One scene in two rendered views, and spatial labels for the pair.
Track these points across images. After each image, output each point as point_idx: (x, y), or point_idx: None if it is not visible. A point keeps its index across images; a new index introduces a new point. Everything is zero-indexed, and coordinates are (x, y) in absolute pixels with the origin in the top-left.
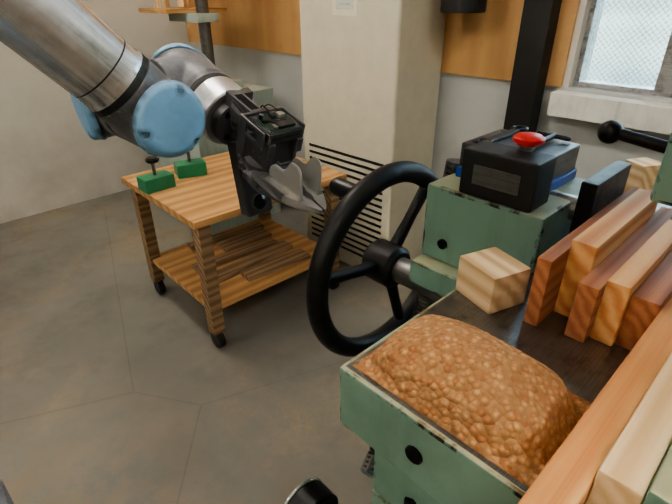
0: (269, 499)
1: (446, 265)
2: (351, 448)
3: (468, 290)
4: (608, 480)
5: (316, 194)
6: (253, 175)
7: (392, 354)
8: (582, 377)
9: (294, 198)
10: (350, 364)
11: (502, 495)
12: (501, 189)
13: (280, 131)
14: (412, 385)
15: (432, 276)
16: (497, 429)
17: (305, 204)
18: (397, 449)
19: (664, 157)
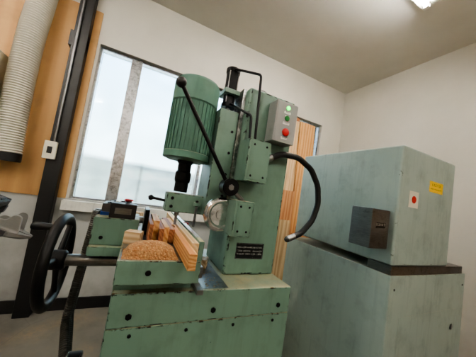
0: None
1: (102, 245)
2: None
3: (129, 241)
4: (194, 244)
5: (23, 230)
6: None
7: (134, 249)
8: None
9: (13, 232)
10: (120, 259)
11: (174, 265)
12: (125, 214)
13: (2, 200)
14: (144, 253)
15: (98, 249)
16: (168, 252)
17: (21, 234)
18: (141, 276)
19: (166, 200)
